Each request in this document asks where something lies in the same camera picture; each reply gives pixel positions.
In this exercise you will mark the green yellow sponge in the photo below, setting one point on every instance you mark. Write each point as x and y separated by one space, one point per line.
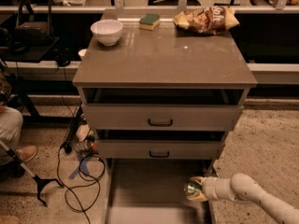
149 21

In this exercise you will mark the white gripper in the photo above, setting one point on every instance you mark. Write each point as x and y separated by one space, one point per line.
212 188

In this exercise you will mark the brown chip bag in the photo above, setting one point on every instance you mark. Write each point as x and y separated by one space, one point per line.
206 20

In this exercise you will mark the black side table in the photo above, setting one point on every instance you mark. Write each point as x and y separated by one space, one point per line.
28 55

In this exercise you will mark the tan shoe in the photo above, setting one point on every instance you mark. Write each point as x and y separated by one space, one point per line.
27 153

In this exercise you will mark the green soda can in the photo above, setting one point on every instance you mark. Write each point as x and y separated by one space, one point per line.
192 189

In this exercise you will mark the bottom open grey drawer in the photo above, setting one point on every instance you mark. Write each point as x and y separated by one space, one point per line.
152 192

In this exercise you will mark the middle grey drawer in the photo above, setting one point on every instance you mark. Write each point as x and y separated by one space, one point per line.
160 150

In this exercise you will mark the top grey drawer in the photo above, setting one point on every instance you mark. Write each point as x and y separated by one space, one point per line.
163 117

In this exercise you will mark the small white cup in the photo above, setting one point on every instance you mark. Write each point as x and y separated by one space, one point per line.
82 53

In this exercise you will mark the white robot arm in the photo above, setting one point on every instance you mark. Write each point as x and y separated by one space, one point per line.
240 188

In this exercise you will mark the white bowl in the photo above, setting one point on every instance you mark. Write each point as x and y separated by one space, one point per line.
107 32

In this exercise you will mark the black bag on table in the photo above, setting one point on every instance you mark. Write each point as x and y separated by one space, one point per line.
30 32

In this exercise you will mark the grey drawer cabinet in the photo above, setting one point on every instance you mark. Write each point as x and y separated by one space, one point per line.
164 66

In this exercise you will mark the seated person's leg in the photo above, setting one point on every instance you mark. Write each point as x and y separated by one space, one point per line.
10 127

